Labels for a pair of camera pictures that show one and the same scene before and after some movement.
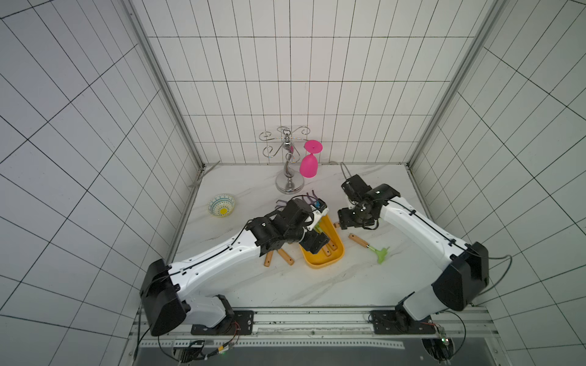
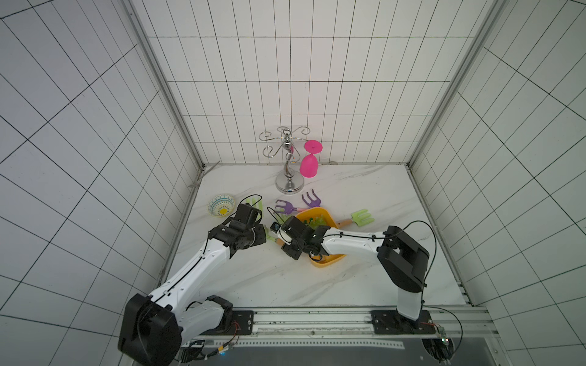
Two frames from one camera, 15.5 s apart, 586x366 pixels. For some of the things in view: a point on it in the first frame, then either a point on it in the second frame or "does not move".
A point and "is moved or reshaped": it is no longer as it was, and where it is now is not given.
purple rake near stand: [309, 199] does not move
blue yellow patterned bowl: [221, 205] does not move
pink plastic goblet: [309, 163] does not move
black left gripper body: [308, 239] -> [255, 236]
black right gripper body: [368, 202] -> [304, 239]
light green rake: [285, 257] -> [258, 206]
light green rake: [268, 258] is moved or reshaped
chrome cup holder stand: [290, 181] does not move
